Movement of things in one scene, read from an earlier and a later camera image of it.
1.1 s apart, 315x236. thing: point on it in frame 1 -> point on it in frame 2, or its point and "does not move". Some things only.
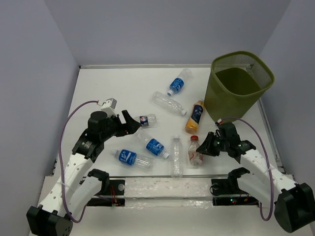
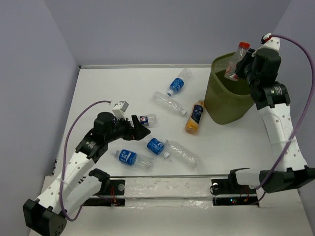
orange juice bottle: [192, 124] does not move
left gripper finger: [131, 126] -> [141, 132]
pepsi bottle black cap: [147, 121] does not move
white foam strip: [165, 192] does not move
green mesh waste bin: [237, 83] does not move
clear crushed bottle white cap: [176, 158] -> [184, 157]
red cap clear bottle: [196, 158] -> [239, 53]
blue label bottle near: [133, 159] does not move
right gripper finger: [207, 146] -> [242, 65]
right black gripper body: [221, 146] -> [250, 75]
